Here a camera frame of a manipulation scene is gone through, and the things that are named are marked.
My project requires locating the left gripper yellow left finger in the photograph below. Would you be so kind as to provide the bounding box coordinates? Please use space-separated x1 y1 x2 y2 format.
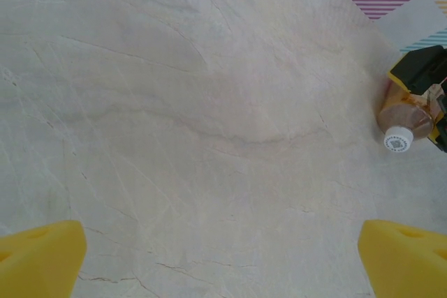
0 220 87 298

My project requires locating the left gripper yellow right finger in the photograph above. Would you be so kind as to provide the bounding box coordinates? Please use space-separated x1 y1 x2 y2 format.
358 219 447 298

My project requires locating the tea bottle red gold label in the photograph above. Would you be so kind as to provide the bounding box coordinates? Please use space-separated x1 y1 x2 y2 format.
376 77 438 154

